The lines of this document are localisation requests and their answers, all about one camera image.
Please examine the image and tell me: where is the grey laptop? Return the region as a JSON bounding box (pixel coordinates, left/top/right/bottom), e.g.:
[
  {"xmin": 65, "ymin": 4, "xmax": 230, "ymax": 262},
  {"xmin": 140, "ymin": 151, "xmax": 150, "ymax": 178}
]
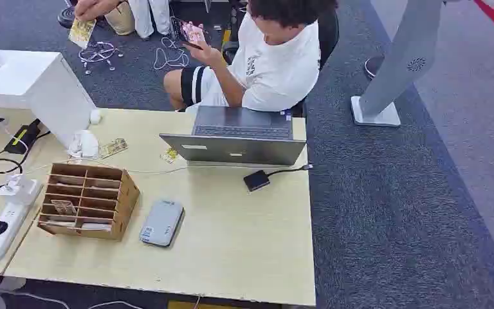
[{"xmin": 159, "ymin": 105, "xmax": 308, "ymax": 167}]

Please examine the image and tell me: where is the standing person's hand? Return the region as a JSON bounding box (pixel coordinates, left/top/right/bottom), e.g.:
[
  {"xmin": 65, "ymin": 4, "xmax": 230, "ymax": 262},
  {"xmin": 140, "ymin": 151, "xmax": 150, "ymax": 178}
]
[{"xmin": 73, "ymin": 0, "xmax": 121, "ymax": 23}]

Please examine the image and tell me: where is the wooden card box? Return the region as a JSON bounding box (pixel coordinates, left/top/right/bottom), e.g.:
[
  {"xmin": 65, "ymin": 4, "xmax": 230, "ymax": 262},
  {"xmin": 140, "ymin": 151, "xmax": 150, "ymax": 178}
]
[{"xmin": 36, "ymin": 162, "xmax": 141, "ymax": 242}]

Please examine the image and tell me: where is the dark round floor base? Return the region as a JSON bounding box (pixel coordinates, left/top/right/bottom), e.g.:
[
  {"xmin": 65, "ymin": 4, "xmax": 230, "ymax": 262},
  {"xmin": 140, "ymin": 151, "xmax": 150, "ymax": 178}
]
[{"xmin": 363, "ymin": 55, "xmax": 387, "ymax": 80}]

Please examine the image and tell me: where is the tan bag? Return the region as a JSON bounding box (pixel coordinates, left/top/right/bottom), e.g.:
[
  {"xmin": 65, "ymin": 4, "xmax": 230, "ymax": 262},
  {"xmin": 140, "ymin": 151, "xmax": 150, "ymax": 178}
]
[{"xmin": 104, "ymin": 1, "xmax": 136, "ymax": 36}]

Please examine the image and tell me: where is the white desk riser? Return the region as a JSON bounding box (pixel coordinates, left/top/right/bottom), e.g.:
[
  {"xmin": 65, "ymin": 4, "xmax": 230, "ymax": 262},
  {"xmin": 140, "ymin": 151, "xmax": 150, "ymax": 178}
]
[{"xmin": 0, "ymin": 50, "xmax": 97, "ymax": 149}]

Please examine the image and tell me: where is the white power strip cable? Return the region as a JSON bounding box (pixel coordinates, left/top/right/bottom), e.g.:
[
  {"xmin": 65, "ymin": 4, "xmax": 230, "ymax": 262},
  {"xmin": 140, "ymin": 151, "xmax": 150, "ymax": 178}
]
[{"xmin": 0, "ymin": 256, "xmax": 147, "ymax": 309}]

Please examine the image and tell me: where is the seated person's hand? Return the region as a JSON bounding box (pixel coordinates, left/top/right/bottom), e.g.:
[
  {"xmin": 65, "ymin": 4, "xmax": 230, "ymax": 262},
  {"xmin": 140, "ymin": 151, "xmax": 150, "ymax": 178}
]
[{"xmin": 184, "ymin": 40, "xmax": 224, "ymax": 68}]

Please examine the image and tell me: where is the small yellow card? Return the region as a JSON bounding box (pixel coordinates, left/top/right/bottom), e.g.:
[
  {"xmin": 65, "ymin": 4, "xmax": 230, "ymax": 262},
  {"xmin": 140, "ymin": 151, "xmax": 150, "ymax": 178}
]
[{"xmin": 160, "ymin": 146, "xmax": 181, "ymax": 165}]

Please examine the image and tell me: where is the black drive cable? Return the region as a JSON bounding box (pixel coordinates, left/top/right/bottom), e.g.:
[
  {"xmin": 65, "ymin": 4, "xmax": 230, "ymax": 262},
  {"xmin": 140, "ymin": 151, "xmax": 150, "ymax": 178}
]
[{"xmin": 267, "ymin": 164, "xmax": 315, "ymax": 178}]

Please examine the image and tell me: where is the black round base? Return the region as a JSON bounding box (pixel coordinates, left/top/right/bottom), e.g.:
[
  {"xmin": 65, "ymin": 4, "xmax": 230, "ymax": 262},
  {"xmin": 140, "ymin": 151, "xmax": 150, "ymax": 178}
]
[{"xmin": 57, "ymin": 6, "xmax": 78, "ymax": 30}]

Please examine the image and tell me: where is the white power strip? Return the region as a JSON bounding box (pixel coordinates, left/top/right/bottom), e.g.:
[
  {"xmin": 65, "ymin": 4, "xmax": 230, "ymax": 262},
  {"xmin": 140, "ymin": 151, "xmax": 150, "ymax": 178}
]
[{"xmin": 0, "ymin": 178, "xmax": 44, "ymax": 259}]

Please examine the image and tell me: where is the black power cable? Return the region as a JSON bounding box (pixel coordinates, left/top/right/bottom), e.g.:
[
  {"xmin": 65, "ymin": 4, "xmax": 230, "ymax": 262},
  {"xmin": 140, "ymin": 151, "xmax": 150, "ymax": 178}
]
[{"xmin": 0, "ymin": 129, "xmax": 52, "ymax": 200}]

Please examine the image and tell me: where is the white plug adapter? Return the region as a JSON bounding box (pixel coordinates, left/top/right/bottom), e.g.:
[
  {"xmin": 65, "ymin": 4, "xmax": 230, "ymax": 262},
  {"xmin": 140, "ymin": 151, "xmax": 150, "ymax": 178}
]
[{"xmin": 0, "ymin": 173, "xmax": 35, "ymax": 198}]

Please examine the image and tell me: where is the standing person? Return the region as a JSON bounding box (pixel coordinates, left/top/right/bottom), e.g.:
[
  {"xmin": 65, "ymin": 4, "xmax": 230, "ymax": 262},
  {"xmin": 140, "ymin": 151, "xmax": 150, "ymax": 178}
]
[{"xmin": 127, "ymin": 0, "xmax": 172, "ymax": 40}]

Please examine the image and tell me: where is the seated person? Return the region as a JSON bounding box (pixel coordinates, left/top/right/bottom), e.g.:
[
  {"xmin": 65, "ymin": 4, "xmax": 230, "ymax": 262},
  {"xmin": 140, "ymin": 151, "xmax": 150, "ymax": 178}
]
[{"xmin": 163, "ymin": 0, "xmax": 340, "ymax": 114}]

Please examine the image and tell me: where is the white floor cable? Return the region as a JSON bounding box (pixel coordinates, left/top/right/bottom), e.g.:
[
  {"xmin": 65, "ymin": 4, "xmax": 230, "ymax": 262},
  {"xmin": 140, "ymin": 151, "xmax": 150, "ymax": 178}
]
[{"xmin": 152, "ymin": 36, "xmax": 191, "ymax": 71}]

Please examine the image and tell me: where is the yellow printed card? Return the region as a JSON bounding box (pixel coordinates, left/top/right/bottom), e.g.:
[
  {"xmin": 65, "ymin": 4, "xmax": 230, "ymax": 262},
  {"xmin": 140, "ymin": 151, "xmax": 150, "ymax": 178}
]
[{"xmin": 68, "ymin": 17, "xmax": 97, "ymax": 50}]

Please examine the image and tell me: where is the chrome chair base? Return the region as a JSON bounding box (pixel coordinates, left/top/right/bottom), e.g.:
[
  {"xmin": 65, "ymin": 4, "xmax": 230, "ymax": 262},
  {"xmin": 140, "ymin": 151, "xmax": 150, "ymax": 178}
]
[{"xmin": 78, "ymin": 41, "xmax": 125, "ymax": 76}]

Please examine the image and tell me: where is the card with brown print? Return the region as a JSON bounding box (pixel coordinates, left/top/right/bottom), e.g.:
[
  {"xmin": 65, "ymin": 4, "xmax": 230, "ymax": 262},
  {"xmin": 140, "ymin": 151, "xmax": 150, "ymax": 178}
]
[{"xmin": 50, "ymin": 200, "xmax": 78, "ymax": 217}]

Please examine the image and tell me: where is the black power brick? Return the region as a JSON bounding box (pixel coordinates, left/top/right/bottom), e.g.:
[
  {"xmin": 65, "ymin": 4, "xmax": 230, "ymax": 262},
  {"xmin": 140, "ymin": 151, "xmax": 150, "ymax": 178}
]
[{"xmin": 3, "ymin": 118, "xmax": 42, "ymax": 156}]

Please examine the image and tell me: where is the grey flat box device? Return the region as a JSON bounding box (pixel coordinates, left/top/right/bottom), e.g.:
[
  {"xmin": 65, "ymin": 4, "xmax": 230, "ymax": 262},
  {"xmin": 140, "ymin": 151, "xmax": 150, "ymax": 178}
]
[{"xmin": 139, "ymin": 199, "xmax": 186, "ymax": 248}]

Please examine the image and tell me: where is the grey floor stand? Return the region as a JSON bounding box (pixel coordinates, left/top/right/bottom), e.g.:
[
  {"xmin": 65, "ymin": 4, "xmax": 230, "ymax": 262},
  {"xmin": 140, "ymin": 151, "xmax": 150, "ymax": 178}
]
[{"xmin": 350, "ymin": 0, "xmax": 444, "ymax": 128}]

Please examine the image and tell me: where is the card with pale print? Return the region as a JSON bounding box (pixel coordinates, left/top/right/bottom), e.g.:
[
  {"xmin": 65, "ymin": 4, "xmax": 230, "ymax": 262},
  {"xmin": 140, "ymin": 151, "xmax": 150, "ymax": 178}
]
[{"xmin": 97, "ymin": 137, "xmax": 129, "ymax": 160}]

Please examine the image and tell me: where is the small black external drive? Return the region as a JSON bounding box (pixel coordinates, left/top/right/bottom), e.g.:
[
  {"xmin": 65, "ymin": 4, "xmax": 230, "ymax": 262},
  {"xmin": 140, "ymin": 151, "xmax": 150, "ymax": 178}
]
[{"xmin": 242, "ymin": 169, "xmax": 271, "ymax": 192}]

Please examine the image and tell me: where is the smartphone with pink screen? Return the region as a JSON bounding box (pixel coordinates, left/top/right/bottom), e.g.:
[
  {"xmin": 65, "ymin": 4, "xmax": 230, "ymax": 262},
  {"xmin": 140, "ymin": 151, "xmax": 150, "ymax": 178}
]
[{"xmin": 170, "ymin": 16, "xmax": 208, "ymax": 50}]

